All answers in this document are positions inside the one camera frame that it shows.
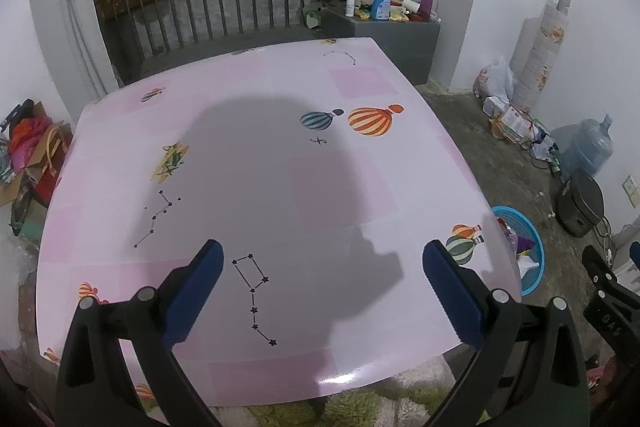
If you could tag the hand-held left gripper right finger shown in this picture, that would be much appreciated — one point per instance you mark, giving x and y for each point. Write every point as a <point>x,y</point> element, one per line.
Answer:
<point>452,292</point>

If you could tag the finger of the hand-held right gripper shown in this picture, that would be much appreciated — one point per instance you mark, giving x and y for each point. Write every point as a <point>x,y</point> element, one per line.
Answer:
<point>636,254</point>
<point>602,274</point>

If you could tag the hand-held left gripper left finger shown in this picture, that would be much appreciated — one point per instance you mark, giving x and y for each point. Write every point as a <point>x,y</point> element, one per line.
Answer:
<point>195,292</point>

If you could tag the blue plastic basket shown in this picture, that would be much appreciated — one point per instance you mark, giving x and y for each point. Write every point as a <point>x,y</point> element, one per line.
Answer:
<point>534,279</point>

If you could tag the purple snack bag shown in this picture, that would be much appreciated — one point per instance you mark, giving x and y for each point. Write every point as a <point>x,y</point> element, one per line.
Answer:
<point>522,244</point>

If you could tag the black round appliance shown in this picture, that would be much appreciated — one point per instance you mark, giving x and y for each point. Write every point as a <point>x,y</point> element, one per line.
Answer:
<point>580,202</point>

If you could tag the blue water jug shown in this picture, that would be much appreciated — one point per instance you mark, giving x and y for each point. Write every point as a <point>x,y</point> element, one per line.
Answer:
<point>587,149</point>

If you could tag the pile of paper cartons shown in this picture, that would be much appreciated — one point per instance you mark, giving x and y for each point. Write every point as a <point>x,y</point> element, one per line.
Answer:
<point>515,119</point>

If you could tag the red paper bag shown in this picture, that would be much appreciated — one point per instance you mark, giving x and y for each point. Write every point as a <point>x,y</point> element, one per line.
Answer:
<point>50,177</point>

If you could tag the white plastic bag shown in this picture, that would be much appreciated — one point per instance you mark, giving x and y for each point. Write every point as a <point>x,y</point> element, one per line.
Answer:
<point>497,77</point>

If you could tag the printed wallpaper roll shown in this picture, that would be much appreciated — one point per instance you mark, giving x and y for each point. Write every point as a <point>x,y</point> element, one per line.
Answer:
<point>540,52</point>

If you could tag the red cloth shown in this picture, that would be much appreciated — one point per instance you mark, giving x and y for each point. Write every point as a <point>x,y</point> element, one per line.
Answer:
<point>30,132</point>

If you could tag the grey cabinet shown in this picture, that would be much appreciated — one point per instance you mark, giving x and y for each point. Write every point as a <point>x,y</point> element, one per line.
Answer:
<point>400,47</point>

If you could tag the yellow packet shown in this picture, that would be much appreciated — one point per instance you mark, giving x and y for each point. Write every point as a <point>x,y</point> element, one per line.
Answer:
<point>397,13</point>

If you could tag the green white box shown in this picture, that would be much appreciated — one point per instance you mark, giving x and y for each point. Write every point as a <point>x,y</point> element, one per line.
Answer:
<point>312,18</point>

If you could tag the blue detergent bottle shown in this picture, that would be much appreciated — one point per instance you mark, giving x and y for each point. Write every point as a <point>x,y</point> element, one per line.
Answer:
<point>381,2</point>

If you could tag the small white bottle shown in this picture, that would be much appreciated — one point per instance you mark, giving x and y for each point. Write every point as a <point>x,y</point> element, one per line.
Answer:
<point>351,7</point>

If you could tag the wall socket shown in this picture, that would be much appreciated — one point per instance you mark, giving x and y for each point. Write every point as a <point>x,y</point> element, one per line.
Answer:
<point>632,189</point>

